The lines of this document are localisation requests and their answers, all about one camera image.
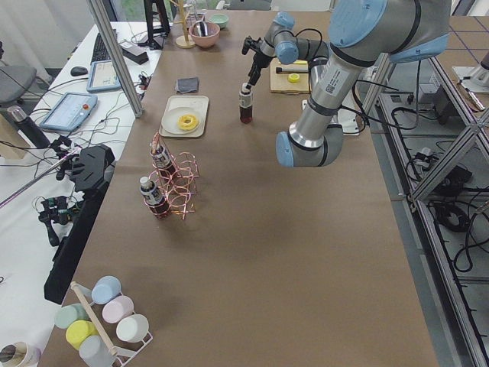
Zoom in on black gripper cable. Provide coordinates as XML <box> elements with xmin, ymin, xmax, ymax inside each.
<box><xmin>241</xmin><ymin>28</ymin><xmax>413</xmax><ymax>131</ymax></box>

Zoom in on glazed donut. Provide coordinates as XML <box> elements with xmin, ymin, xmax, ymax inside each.
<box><xmin>177</xmin><ymin>114</ymin><xmax>199</xmax><ymax>132</ymax></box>

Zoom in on mint green bowl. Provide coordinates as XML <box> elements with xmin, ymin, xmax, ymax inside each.
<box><xmin>209</xmin><ymin>14</ymin><xmax>229</xmax><ymax>29</ymax></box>

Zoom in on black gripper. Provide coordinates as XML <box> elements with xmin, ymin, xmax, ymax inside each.
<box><xmin>248</xmin><ymin>50</ymin><xmax>273</xmax><ymax>87</ymax></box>

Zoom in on teach pendant tablet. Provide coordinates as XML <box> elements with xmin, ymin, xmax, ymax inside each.
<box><xmin>40</xmin><ymin>93</ymin><xmax>98</xmax><ymax>132</ymax></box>

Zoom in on steel ice scoop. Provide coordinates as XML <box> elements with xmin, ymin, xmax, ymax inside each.
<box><xmin>194</xmin><ymin>21</ymin><xmax>209</xmax><ymax>37</ymax></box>

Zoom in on white round plate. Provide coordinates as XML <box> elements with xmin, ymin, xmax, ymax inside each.
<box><xmin>162</xmin><ymin>107</ymin><xmax>202</xmax><ymax>135</ymax></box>

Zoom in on tea bottle taken from rack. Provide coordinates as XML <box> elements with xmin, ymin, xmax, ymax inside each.
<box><xmin>239</xmin><ymin>83</ymin><xmax>253</xmax><ymax>124</ymax></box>

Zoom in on yellow cup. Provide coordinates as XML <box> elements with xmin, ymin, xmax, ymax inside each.
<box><xmin>65</xmin><ymin>320</ymin><xmax>99</xmax><ymax>350</ymax></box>

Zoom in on blue cup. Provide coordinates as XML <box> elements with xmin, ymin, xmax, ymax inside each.
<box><xmin>91</xmin><ymin>275</ymin><xmax>121</xmax><ymax>305</ymax></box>

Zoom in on grey folded cloth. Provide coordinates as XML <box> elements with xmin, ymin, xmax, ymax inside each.
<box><xmin>175</xmin><ymin>76</ymin><xmax>199</xmax><ymax>94</ymax></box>

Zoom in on paper tape roll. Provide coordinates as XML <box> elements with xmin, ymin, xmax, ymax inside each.
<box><xmin>1</xmin><ymin>342</ymin><xmax>41</xmax><ymax>367</ymax></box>

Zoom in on green cup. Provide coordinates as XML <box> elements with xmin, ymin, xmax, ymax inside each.
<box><xmin>54</xmin><ymin>303</ymin><xmax>89</xmax><ymax>330</ymax></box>

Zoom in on half lemon slice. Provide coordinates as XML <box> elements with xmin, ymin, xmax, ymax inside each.
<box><xmin>287</xmin><ymin>73</ymin><xmax>300</xmax><ymax>83</ymax></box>

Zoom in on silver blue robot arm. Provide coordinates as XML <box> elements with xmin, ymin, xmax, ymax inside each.
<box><xmin>242</xmin><ymin>1</ymin><xmax>451</xmax><ymax>167</ymax></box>

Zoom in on black thermos bottle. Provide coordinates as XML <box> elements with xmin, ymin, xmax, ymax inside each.
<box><xmin>7</xmin><ymin>106</ymin><xmax>50</xmax><ymax>149</ymax></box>

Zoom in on aluminium frame post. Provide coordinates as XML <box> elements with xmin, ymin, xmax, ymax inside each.
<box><xmin>87</xmin><ymin>0</ymin><xmax>144</xmax><ymax>118</ymax></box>

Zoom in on wooden cutting board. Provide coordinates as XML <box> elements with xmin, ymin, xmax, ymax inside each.
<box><xmin>270</xmin><ymin>58</ymin><xmax>309</xmax><ymax>94</ymax></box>

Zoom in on tea bottle front left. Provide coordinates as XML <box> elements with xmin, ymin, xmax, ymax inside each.
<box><xmin>140</xmin><ymin>177</ymin><xmax>171</xmax><ymax>219</ymax></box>

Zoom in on copper wire bottle rack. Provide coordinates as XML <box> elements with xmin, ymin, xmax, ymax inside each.
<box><xmin>150</xmin><ymin>132</ymin><xmax>199</xmax><ymax>219</ymax></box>

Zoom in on grey cup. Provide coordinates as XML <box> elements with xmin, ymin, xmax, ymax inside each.
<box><xmin>79</xmin><ymin>336</ymin><xmax>115</xmax><ymax>367</ymax></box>

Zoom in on black keyboard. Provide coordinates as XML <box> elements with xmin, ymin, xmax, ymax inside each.
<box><xmin>90</xmin><ymin>33</ymin><xmax>111</xmax><ymax>63</ymax></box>

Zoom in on white cup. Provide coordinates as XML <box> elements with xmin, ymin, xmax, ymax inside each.
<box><xmin>116</xmin><ymin>313</ymin><xmax>149</xmax><ymax>343</ymax></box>

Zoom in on pink bowl with ice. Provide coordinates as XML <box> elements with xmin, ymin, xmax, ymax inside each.
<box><xmin>189</xmin><ymin>21</ymin><xmax>220</xmax><ymax>48</ymax></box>

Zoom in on steel muddler black tip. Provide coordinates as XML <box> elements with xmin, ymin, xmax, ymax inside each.
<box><xmin>275</xmin><ymin>67</ymin><xmax>309</xmax><ymax>74</ymax></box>

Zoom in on tea bottle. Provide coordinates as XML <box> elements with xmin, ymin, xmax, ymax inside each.
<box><xmin>140</xmin><ymin>177</ymin><xmax>171</xmax><ymax>219</ymax></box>
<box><xmin>151</xmin><ymin>143</ymin><xmax>176</xmax><ymax>179</ymax></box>

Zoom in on white wire cup rack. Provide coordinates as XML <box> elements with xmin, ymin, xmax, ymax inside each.
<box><xmin>70</xmin><ymin>281</ymin><xmax>154</xmax><ymax>366</ymax></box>

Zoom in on grey office chair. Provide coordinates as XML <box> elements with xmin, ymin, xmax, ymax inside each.
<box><xmin>1</xmin><ymin>65</ymin><xmax>37</xmax><ymax>108</ymax></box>

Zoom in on black computer mouse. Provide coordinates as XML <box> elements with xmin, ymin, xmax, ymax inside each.
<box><xmin>70</xmin><ymin>67</ymin><xmax>89</xmax><ymax>76</ymax></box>

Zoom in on wooden mug tree stand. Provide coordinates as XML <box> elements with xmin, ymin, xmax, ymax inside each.
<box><xmin>170</xmin><ymin>0</ymin><xmax>196</xmax><ymax>49</ymax></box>

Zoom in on tea bottle front right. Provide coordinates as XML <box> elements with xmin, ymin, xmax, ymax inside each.
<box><xmin>151</xmin><ymin>143</ymin><xmax>176</xmax><ymax>179</ymax></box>

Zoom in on pink cup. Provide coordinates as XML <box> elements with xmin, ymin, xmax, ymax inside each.
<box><xmin>102</xmin><ymin>295</ymin><xmax>134</xmax><ymax>323</ymax></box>

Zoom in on black camera stand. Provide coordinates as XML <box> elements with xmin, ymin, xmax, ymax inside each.
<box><xmin>38</xmin><ymin>144</ymin><xmax>115</xmax><ymax>304</ymax></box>

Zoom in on cream serving tray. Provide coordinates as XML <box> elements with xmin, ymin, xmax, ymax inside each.
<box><xmin>159</xmin><ymin>96</ymin><xmax>209</xmax><ymax>138</ymax></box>

